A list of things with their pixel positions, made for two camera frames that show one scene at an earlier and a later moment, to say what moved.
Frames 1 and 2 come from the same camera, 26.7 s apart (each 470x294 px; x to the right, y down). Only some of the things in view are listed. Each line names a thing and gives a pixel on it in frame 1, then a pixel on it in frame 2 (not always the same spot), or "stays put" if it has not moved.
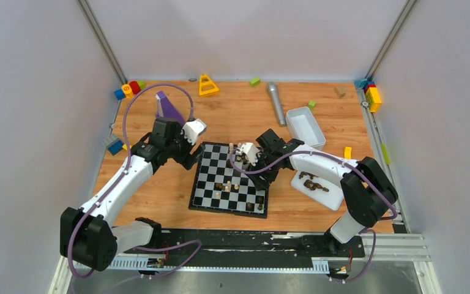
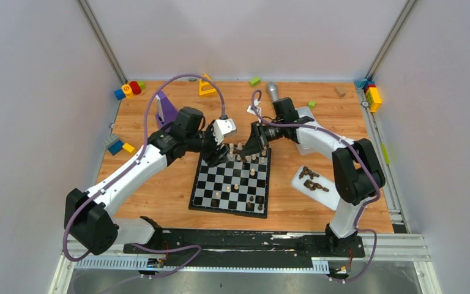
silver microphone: x=272 y=87 stays put
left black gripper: x=187 y=152 -> x=215 y=152
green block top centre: x=254 y=82 stays put
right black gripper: x=259 y=184 -> x=254 y=144
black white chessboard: x=218 y=187 stays put
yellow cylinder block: x=127 y=90 stays put
